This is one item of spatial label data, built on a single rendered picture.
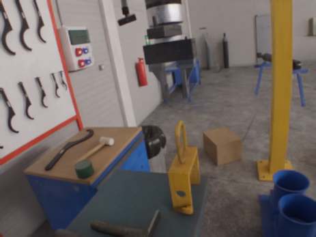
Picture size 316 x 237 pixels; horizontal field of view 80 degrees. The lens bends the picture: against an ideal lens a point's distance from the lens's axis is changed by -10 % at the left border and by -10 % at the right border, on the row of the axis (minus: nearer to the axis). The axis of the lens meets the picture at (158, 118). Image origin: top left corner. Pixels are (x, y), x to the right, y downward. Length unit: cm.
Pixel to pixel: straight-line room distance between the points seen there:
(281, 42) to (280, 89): 43
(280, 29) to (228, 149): 146
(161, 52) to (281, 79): 177
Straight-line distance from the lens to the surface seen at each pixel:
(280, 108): 229
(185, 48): 53
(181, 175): 60
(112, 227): 68
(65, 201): 147
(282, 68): 219
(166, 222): 69
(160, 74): 57
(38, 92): 241
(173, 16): 52
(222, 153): 269
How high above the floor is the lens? 157
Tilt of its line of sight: 20 degrees down
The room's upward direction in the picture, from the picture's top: 9 degrees counter-clockwise
